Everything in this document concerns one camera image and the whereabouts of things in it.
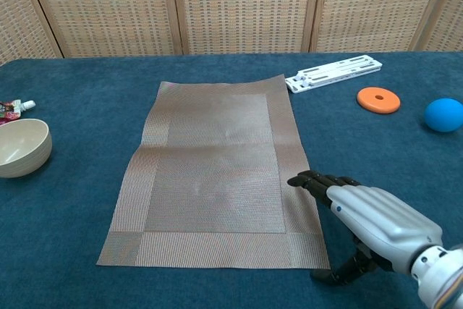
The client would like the blue ball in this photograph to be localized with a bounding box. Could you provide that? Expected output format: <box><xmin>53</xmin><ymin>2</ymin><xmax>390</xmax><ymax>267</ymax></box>
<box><xmin>423</xmin><ymin>98</ymin><xmax>463</xmax><ymax>133</ymax></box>

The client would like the red drink pouch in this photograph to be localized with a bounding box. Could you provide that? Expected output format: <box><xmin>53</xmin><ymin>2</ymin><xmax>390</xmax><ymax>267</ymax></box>
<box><xmin>0</xmin><ymin>99</ymin><xmax>36</xmax><ymax>128</ymax></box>

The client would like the white folding stand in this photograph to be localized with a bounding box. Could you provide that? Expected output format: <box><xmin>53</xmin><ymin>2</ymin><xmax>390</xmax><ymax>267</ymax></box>
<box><xmin>284</xmin><ymin>54</ymin><xmax>383</xmax><ymax>96</ymax></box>

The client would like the beige round bowl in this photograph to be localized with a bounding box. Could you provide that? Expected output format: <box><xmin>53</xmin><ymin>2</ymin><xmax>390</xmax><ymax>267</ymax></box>
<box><xmin>0</xmin><ymin>118</ymin><xmax>53</xmax><ymax>179</ymax></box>

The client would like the orange disc with hole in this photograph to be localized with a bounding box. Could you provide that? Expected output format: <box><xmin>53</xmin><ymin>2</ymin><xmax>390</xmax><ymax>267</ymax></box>
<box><xmin>356</xmin><ymin>86</ymin><xmax>402</xmax><ymax>115</ymax></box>

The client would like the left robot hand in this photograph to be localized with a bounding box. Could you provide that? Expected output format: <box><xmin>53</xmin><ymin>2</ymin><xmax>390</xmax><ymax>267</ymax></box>
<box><xmin>287</xmin><ymin>170</ymin><xmax>444</xmax><ymax>287</ymax></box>

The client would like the blue velvet tablecloth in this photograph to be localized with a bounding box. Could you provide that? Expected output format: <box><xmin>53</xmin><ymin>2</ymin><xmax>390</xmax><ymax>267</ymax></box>
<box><xmin>0</xmin><ymin>51</ymin><xmax>463</xmax><ymax>309</ymax></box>

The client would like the woven wooden folding screen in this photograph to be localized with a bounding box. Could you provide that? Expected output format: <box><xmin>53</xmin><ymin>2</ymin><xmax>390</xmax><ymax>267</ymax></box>
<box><xmin>0</xmin><ymin>0</ymin><xmax>463</xmax><ymax>67</ymax></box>

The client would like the brown woven placemat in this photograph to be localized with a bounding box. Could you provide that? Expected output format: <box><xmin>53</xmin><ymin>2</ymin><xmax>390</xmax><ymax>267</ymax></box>
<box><xmin>95</xmin><ymin>72</ymin><xmax>332</xmax><ymax>271</ymax></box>

